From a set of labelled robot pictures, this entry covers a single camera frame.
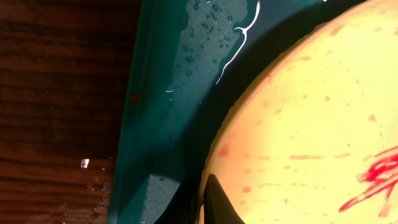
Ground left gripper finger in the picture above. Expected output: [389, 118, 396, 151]
[203, 174, 244, 224]

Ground yellow plate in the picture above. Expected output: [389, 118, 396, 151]
[200, 0, 397, 224]

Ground teal plastic tray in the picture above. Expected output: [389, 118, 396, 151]
[108, 0, 358, 223]

